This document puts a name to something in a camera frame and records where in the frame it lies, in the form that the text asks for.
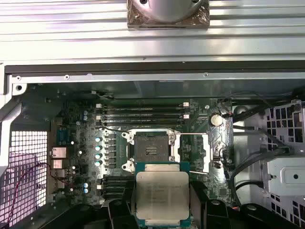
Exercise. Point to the black and grey PC case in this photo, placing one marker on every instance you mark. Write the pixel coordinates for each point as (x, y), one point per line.
(152, 76)

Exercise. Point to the square brown base plate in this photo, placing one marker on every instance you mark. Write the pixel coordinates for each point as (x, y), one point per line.
(204, 17)

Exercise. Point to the metal socket cover frame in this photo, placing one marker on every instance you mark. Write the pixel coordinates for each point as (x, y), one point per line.
(206, 143)

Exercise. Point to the green motherboard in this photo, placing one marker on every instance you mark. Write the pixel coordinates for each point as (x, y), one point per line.
(195, 107)

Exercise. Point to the silver perforated drive cage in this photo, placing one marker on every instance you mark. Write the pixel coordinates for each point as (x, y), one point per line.
(286, 176)

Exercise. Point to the small teal-top capacitor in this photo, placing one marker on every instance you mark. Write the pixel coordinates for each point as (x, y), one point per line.
(97, 148)
(97, 139)
(97, 163)
(97, 156)

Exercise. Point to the blue serial port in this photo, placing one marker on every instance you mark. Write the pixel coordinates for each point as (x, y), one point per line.
(64, 136)

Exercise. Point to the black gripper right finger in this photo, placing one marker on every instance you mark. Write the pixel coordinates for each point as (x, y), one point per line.
(214, 214)

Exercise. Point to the CPU socket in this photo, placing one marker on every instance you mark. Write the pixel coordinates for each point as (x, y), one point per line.
(152, 143)

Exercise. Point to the round silver coin battery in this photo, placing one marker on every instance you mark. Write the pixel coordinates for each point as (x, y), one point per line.
(216, 119)

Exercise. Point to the black RAM slot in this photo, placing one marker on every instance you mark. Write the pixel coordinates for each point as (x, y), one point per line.
(143, 105)
(143, 121)
(114, 179)
(143, 116)
(114, 184)
(114, 190)
(114, 196)
(143, 110)

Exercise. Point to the silver port block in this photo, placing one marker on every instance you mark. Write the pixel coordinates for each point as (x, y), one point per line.
(58, 164)
(59, 152)
(58, 177)

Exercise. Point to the silver CPU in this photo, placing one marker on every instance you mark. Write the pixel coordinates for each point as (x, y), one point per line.
(162, 190)

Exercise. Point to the thin metal locking lever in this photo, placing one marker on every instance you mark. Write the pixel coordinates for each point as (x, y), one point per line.
(200, 172)
(113, 130)

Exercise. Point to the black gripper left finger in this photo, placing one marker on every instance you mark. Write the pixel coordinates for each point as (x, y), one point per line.
(114, 214)

